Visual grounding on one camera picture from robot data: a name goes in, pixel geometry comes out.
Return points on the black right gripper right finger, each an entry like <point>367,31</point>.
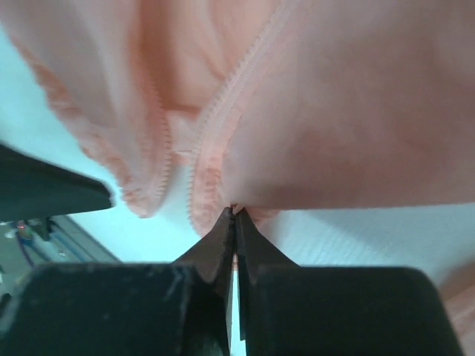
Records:
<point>287,309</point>

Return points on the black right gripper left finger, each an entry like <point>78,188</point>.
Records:
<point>178,308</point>

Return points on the aluminium front rail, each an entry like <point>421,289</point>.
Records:
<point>60,239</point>

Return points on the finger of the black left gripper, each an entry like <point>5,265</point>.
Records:
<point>32,189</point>

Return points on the salmon pink hooded jacket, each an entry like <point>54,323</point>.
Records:
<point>344,128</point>

